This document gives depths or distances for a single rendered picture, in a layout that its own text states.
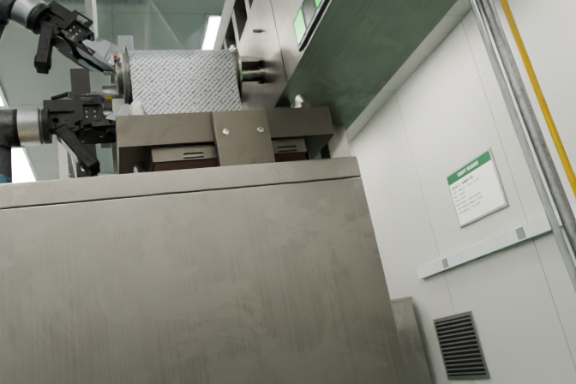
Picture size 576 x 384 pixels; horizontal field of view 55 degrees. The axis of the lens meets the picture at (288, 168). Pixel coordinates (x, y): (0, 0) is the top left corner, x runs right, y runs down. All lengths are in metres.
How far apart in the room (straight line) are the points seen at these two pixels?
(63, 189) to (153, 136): 0.19
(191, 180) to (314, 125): 0.28
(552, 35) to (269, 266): 3.26
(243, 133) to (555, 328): 3.43
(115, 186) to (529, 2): 3.54
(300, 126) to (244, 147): 0.13
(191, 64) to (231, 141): 0.36
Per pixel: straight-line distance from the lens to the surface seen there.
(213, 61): 1.32
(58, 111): 1.23
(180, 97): 1.27
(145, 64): 1.30
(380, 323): 0.94
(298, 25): 1.13
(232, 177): 0.93
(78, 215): 0.89
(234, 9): 1.72
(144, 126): 1.01
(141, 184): 0.91
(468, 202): 4.66
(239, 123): 1.01
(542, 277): 4.18
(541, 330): 4.31
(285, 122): 1.06
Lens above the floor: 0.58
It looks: 19 degrees up
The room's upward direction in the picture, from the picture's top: 11 degrees counter-clockwise
